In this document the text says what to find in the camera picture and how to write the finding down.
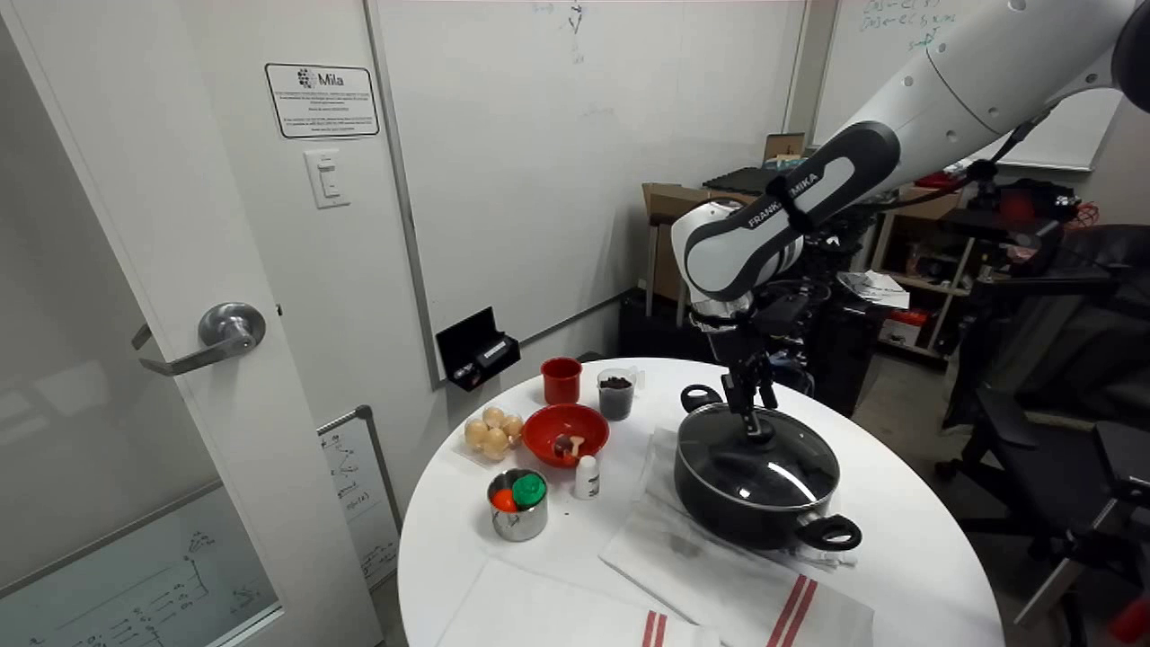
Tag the glass lid with black knob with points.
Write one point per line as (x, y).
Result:
(765, 461)

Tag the black office chair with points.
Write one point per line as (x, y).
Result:
(1055, 388)

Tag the small leaning whiteboard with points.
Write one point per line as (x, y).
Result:
(363, 491)

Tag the white towel with red stripes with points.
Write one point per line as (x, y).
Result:
(738, 598)

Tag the black cooking pot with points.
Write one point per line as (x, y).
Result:
(758, 531)

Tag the wall sign plate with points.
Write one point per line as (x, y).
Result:
(314, 102)

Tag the silver door handle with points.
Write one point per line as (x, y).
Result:
(226, 332)

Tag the small white bottle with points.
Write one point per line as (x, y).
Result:
(586, 480)

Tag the clear cup with dark contents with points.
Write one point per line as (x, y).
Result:
(617, 397)

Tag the metal tin with coloured items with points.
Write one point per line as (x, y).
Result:
(518, 506)

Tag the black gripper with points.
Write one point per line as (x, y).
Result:
(765, 346)

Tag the wall whiteboard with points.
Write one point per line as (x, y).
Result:
(876, 37)

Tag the red bowl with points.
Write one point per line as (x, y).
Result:
(565, 432)

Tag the wooden shelf with clutter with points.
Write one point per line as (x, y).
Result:
(949, 231)

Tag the red mug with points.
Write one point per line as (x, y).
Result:
(561, 377)

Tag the black stacked equipment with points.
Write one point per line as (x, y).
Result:
(839, 325)

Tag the cardboard box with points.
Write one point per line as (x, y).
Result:
(665, 204)

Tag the black open case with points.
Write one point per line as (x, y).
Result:
(476, 350)

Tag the white light switch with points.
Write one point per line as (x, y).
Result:
(325, 177)

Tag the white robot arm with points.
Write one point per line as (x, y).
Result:
(992, 73)

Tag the cluster of beige balls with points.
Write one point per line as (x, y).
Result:
(494, 432)

